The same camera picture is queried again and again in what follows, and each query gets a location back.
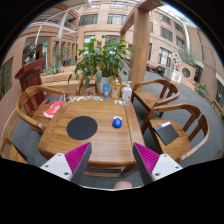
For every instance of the wooden chair near right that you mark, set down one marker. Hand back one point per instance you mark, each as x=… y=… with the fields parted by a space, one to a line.
x=192 y=136

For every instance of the wooden pillar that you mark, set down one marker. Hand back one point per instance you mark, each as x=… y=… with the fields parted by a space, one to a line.
x=139 y=18

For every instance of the dark red wooden podium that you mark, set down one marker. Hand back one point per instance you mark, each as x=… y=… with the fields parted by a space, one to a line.
x=29 y=75

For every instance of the green potted plant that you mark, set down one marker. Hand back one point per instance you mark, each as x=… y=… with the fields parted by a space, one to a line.
x=101 y=62

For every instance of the black notebook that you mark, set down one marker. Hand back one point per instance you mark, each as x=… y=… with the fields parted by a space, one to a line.
x=166 y=132

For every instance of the wooden chair corner left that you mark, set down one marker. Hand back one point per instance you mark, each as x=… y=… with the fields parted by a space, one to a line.
x=9 y=151

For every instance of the round black mouse pad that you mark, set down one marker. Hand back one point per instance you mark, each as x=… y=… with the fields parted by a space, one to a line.
x=82 y=127

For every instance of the blue tube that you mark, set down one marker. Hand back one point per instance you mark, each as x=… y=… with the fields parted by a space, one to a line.
x=106 y=90

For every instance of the yellow liquid bottle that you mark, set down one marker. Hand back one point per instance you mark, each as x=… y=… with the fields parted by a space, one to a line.
x=116 y=89

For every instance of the wooden chair far right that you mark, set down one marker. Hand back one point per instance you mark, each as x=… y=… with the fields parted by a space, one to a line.
x=149 y=100

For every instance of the wooden table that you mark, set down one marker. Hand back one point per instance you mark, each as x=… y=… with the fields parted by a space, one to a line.
x=111 y=147

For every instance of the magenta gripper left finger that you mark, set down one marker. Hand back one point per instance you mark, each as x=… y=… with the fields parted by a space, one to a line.
x=70 y=166

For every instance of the wooden chair left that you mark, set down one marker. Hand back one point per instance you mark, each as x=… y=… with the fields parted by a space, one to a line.
x=37 y=122

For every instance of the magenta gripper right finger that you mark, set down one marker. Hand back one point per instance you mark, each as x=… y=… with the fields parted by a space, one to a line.
x=153 y=166

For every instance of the white pump bottle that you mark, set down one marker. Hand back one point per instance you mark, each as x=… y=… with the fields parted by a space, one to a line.
x=127 y=92

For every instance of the red and white bag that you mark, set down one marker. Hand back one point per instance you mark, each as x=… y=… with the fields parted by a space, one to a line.
x=51 y=111

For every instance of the dark bust statue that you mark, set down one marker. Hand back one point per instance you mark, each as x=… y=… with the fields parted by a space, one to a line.
x=31 y=52

